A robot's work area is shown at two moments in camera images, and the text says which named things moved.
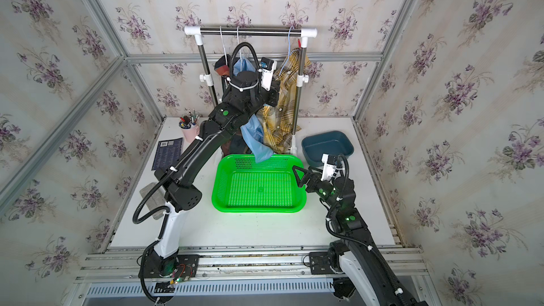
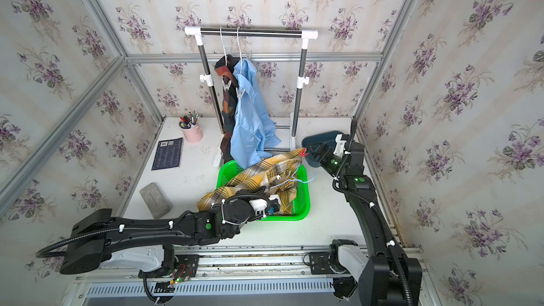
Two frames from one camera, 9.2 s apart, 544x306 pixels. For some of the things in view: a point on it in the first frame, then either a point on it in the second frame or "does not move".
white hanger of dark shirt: x=220 y=30 does not move
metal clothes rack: x=199 y=32 does not move
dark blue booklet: x=168 y=151 does not move
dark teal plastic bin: x=329 y=143 does not move
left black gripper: x=273 y=92 → x=258 y=197
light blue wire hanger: x=290 y=52 → x=293 y=179
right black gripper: x=311 y=177 → x=321 y=151
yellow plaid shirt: x=282 y=115 → x=277 y=176
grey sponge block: x=156 y=198 does not move
